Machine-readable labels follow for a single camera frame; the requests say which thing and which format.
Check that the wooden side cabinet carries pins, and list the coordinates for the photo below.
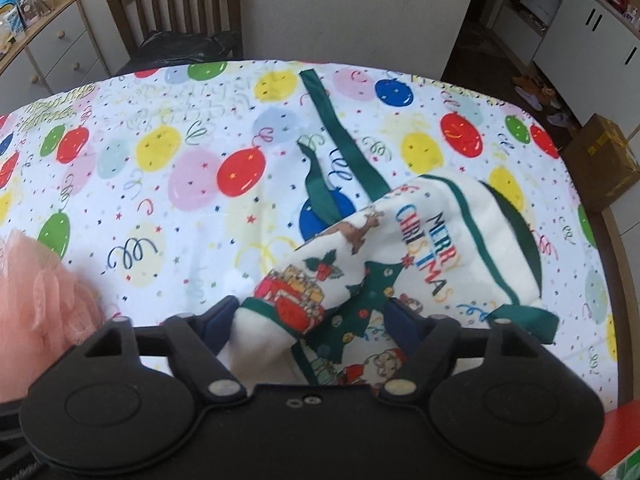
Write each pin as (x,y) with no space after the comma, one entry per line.
(56,54)

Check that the pink mesh bath pouf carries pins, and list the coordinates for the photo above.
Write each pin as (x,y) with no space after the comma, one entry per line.
(45,310)

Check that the red shoebox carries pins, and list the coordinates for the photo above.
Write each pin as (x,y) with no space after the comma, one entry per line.
(616,455)

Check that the balloon print tablecloth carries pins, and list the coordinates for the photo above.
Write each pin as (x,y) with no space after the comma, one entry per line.
(168,190)

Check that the white storage cabinet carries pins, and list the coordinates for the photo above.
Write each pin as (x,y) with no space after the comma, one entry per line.
(590,55)

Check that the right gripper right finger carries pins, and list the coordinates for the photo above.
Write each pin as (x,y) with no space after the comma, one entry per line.
(428,345)

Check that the black bag on chair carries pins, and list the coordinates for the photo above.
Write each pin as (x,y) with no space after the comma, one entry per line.
(165,49)

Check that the brown cardboard box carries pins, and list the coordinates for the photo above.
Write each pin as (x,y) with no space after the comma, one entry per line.
(601,163)

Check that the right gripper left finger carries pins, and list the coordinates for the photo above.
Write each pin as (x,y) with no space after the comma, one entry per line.
(194,342)

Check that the wooden dining chair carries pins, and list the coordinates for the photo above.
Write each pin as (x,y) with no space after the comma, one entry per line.
(136,19)

